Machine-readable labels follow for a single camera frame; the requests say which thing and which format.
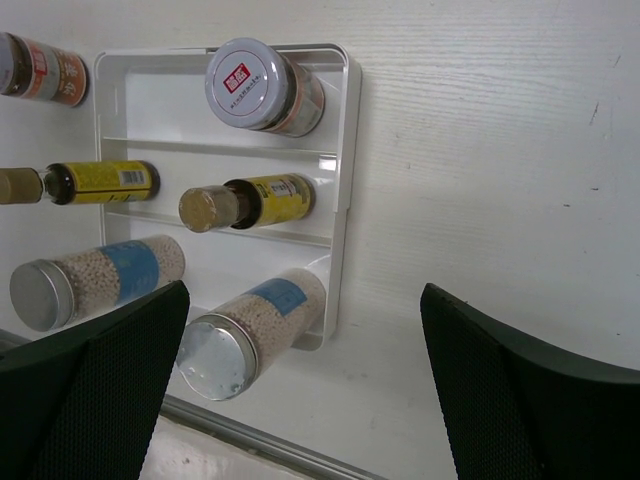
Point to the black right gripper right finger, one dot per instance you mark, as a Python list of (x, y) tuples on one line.
[(517, 407)]

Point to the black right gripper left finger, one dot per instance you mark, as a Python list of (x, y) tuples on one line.
[(83, 403)]

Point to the white can beige label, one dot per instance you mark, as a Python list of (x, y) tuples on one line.
[(48, 294)]

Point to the white can blue label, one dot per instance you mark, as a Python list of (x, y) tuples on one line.
[(223, 352)]

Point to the yellow bottle tan cap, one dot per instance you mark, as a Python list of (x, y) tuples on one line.
[(79, 183)]

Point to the yellow bottle brown cap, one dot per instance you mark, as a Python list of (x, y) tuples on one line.
[(246, 203)]

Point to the pink spice jar white lid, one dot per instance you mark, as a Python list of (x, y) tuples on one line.
[(36, 71)]

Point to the brown spice jar white lid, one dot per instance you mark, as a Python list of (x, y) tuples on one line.
[(249, 85)]

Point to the white stepped organizer tray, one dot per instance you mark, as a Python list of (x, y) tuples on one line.
[(150, 105)]

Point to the aluminium front rail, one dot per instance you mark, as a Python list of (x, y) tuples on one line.
[(251, 443)]

